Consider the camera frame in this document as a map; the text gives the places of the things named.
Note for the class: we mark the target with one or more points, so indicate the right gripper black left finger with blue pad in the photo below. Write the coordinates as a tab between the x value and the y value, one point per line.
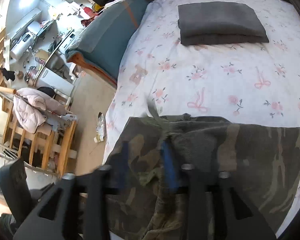
76	207

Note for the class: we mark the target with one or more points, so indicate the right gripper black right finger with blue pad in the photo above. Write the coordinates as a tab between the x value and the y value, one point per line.
216	208

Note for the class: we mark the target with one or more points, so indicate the camouflage pants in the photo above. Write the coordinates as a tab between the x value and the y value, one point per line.
145	209

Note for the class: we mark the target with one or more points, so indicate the wooden slatted rack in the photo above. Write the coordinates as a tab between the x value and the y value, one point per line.
48	153

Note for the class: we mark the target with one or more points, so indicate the pink puffy jacket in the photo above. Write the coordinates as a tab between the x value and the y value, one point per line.
28	104

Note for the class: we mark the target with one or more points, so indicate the paper package on floor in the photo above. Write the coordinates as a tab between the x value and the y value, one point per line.
100	128

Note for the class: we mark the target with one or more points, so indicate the white kitchen appliance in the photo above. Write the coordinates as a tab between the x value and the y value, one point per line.
22	45

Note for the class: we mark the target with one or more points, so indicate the floral white bed sheet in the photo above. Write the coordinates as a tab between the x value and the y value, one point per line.
244	83

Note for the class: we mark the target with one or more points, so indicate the teal orange bed footboard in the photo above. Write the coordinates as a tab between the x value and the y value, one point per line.
99	48

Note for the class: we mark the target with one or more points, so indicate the folded dark grey garment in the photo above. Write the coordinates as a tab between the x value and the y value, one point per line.
213	23

